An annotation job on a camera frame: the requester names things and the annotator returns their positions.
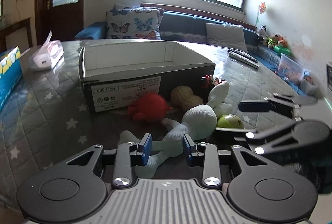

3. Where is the white plush rabbit toy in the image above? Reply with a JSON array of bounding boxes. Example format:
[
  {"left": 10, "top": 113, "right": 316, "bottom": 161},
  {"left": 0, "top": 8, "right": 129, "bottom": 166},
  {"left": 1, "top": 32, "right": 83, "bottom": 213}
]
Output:
[{"left": 119, "top": 81, "right": 234, "bottom": 179}]

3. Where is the green ball toy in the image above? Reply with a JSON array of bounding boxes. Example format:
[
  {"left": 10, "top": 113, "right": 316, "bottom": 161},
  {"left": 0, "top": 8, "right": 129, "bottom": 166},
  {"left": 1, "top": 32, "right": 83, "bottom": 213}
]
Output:
[{"left": 217, "top": 114, "right": 244, "bottom": 129}]

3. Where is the red plush toy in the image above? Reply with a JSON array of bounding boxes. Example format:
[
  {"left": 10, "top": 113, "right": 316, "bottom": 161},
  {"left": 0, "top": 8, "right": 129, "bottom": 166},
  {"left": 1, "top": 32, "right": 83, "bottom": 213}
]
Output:
[{"left": 127, "top": 92, "right": 173, "bottom": 122}]

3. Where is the clear plastic toy bin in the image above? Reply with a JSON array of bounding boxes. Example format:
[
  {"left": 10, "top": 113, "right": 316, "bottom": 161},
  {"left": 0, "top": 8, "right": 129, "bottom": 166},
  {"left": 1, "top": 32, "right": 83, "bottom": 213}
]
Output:
[{"left": 278, "top": 54, "right": 309, "bottom": 83}]

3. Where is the black remote control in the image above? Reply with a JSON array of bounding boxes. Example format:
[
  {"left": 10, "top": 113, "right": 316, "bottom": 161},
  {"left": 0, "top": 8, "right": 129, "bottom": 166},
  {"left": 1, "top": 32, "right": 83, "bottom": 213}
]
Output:
[{"left": 227, "top": 49, "right": 260, "bottom": 69}]

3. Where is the peanut shaped plush toy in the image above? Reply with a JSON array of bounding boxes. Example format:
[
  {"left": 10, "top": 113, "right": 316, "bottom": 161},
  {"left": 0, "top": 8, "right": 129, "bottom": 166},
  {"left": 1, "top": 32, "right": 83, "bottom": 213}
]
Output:
[{"left": 171, "top": 86, "right": 203, "bottom": 112}]

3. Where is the small red black toy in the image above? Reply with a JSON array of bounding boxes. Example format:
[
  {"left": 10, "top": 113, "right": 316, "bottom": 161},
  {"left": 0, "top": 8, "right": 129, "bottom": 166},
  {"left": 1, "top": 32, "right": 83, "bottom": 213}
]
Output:
[{"left": 200, "top": 75, "right": 225, "bottom": 89}]

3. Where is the stuffed toys pile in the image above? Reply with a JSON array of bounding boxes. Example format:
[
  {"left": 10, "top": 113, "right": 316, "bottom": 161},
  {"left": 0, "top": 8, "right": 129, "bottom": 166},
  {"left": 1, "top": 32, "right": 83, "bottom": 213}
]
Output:
[{"left": 257, "top": 26, "right": 291, "bottom": 55}]

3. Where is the grey cushion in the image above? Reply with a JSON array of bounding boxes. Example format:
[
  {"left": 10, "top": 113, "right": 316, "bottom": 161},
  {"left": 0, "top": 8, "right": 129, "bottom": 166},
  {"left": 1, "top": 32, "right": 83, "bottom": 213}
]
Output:
[{"left": 205, "top": 23, "right": 248, "bottom": 53}]

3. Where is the black cardboard shoe box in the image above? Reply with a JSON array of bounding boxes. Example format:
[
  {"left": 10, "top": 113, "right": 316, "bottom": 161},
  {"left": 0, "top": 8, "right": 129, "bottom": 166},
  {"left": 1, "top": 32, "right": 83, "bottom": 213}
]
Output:
[{"left": 79, "top": 40, "right": 216, "bottom": 114}]

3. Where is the grey star quilted table cover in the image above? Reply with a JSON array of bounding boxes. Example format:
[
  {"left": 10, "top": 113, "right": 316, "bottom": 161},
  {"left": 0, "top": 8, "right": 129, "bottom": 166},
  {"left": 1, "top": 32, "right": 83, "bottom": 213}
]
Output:
[{"left": 1, "top": 41, "right": 294, "bottom": 209}]

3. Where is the blue sofa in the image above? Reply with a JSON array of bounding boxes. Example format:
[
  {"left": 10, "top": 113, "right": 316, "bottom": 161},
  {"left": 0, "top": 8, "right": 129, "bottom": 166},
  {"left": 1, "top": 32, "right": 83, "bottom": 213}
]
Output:
[{"left": 75, "top": 11, "right": 318, "bottom": 95}]

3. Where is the butterfly print pillow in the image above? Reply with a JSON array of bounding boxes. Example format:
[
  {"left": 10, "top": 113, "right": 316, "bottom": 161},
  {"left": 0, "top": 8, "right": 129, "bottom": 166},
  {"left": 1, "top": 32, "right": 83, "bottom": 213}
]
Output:
[{"left": 106, "top": 7, "right": 164, "bottom": 40}]

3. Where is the pink white tissue pack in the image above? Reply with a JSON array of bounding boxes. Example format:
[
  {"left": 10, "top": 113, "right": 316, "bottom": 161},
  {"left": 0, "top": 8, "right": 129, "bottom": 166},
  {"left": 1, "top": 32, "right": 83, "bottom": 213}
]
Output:
[{"left": 29, "top": 31, "right": 63, "bottom": 72}]

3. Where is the blue yellow tissue box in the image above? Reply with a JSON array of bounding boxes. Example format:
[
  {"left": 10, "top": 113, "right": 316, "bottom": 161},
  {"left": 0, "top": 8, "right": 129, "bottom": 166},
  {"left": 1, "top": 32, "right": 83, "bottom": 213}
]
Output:
[{"left": 0, "top": 46, "right": 22, "bottom": 109}]

